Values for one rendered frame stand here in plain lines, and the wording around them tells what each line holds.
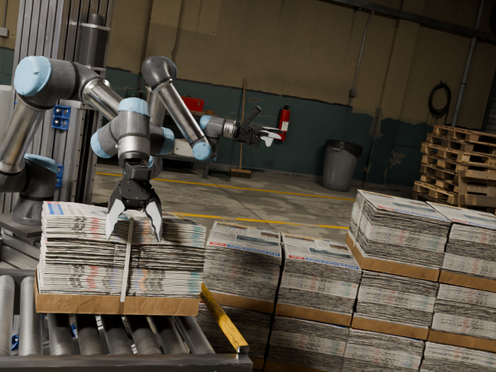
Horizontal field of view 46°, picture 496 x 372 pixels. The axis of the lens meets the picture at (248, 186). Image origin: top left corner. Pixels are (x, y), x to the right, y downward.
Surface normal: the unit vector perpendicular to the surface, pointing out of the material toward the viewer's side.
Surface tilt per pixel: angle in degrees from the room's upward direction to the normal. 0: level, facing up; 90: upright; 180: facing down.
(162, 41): 90
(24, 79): 84
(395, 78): 90
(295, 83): 90
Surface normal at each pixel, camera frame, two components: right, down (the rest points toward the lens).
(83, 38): -0.53, 0.06
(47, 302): 0.35, 0.11
